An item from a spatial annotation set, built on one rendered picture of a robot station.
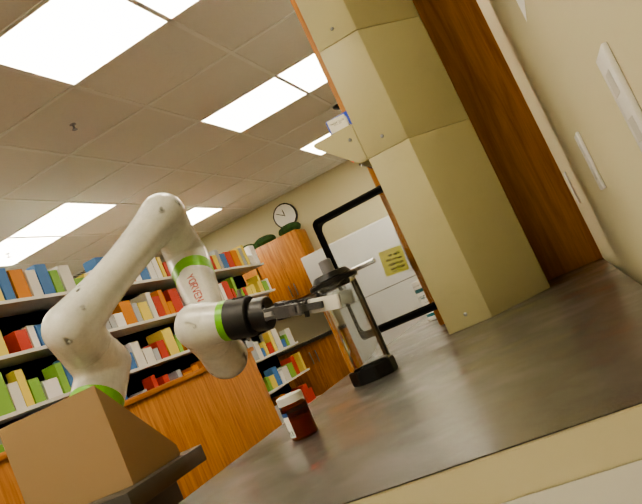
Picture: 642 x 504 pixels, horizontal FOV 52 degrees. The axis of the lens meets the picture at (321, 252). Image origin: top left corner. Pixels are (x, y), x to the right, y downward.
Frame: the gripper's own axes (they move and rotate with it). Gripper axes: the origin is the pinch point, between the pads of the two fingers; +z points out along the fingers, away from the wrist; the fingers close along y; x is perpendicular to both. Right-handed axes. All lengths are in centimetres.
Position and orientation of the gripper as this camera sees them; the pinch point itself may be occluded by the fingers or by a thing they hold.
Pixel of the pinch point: (339, 299)
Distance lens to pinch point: 139.7
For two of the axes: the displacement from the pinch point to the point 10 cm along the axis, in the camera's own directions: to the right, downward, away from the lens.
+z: 9.3, -2.0, -3.2
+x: 2.0, 9.8, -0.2
